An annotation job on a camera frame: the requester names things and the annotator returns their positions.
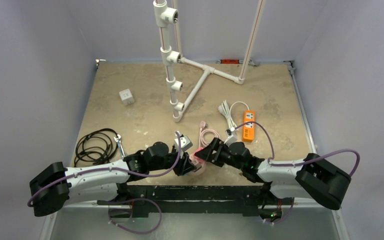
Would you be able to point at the white PVC pipe frame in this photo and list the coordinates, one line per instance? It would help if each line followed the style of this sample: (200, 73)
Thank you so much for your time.
(165, 16)

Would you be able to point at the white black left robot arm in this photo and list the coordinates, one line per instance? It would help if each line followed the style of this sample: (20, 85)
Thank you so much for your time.
(58, 186)

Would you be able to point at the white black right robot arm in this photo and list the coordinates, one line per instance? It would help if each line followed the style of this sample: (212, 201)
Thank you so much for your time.
(312, 177)

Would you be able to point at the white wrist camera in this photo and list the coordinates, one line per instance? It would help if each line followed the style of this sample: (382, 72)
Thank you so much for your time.
(182, 142)
(231, 136)

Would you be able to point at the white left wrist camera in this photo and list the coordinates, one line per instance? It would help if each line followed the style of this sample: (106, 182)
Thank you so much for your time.
(182, 142)

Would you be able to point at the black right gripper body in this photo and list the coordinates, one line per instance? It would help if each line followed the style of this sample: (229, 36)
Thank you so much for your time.
(214, 151)

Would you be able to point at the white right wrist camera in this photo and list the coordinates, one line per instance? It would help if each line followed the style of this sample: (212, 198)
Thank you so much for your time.
(231, 136)

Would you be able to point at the orange power strip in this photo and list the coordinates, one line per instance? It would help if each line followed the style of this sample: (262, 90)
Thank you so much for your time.
(248, 133)

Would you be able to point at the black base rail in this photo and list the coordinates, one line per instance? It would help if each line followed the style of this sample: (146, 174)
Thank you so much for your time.
(248, 201)

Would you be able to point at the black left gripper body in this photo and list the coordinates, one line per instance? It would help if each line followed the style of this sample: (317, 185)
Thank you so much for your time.
(179, 166)

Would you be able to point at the white cube socket adapter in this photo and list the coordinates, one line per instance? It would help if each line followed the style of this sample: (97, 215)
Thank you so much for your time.
(126, 97)

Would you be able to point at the silver open-end wrench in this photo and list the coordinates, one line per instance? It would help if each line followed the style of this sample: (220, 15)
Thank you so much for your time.
(118, 141)

